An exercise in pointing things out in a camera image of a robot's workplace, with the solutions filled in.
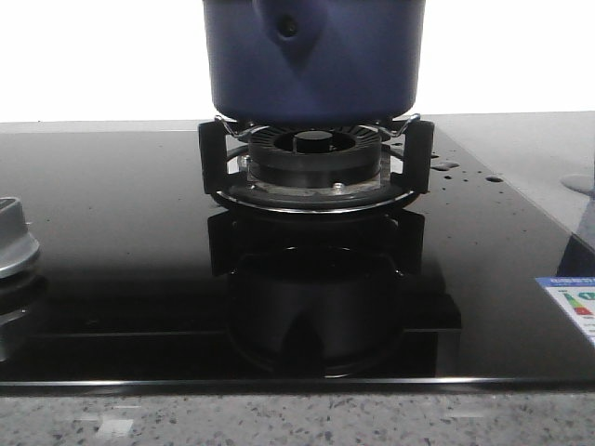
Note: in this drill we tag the black pot support grate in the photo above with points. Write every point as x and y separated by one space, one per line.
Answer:
404 171

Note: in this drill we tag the blue cooking pot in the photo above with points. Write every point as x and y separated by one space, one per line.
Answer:
313 62

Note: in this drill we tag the black gas burner head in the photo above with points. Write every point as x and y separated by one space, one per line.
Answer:
314 158

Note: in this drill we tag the black glass gas cooktop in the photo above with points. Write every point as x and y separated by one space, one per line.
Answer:
145 285

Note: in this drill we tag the silver stove control knob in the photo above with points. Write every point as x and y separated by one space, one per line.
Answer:
19 248

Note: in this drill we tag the energy rating label sticker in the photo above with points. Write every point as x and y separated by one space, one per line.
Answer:
575 296

